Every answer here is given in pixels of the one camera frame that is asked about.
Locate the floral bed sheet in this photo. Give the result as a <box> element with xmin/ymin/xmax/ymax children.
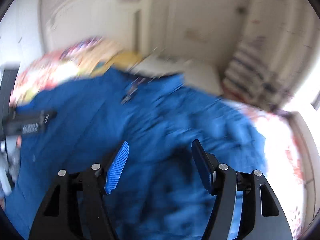
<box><xmin>9</xmin><ymin>37</ymin><xmax>143</xmax><ymax>107</ymax></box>

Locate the white bedside table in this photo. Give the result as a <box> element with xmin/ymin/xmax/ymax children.
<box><xmin>132</xmin><ymin>55</ymin><xmax>223</xmax><ymax>97</ymax></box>

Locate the patterned striped curtain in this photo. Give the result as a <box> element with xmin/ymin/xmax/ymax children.
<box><xmin>223</xmin><ymin>0</ymin><xmax>316</xmax><ymax>111</ymax></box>

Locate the blue quilted puffer jacket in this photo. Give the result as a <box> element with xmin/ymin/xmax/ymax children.
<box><xmin>5</xmin><ymin>68</ymin><xmax>266</xmax><ymax>239</ymax></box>

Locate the white wooden headboard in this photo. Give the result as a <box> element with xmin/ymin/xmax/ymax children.
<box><xmin>45</xmin><ymin>0</ymin><xmax>152</xmax><ymax>56</ymax></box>

